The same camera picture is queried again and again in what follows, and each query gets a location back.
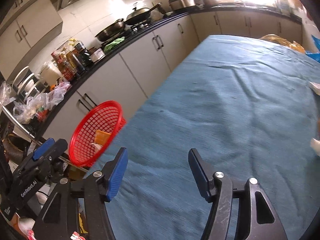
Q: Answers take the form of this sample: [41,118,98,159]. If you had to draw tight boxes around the green white tissue pack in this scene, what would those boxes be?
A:
[310,138,320,156]

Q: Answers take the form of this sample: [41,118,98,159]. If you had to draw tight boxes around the white carton box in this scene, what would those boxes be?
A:
[309,82,320,95]

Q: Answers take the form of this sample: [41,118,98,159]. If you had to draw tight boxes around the white tissue wad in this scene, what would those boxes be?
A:
[91,143,103,153]

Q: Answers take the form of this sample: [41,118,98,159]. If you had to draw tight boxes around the kitchen base cabinets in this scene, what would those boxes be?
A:
[36,7,303,140]

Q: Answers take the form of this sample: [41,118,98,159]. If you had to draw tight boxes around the red plastic mesh basket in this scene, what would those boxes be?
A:
[69,101,126,167]

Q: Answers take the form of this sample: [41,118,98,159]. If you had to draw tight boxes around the white plastic bags on counter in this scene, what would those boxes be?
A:
[12,81,72,124]

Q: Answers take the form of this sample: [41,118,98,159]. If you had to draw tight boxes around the blue table cloth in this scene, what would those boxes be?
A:
[92,35,319,239]

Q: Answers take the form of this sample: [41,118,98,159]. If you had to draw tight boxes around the white electric kettle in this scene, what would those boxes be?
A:
[40,61,62,86]

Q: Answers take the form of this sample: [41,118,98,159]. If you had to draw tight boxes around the small white box on counter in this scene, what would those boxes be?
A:
[90,48,105,62]

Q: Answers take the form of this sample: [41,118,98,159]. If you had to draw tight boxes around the sauce bottles group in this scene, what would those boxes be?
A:
[51,38,93,82]

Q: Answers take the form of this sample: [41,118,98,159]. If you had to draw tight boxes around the green cloth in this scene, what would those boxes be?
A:
[103,36,125,53]

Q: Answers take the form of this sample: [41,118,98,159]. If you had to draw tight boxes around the dark frying pan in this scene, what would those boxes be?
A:
[95,18,125,42]

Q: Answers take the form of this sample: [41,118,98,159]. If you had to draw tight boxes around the yellow plastic bag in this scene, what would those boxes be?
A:
[260,34,306,54]

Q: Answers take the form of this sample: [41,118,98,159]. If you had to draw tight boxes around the blue plastic bag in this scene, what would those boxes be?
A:
[305,35,320,63]

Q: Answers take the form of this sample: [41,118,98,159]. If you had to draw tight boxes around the silver rice cooker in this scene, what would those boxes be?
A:
[169,0,195,11]

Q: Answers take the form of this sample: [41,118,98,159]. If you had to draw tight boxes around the upper wall cabinets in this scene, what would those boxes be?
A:
[0,0,181,81]

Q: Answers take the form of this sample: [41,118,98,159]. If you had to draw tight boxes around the black wok with handle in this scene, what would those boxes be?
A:
[125,2,162,25]

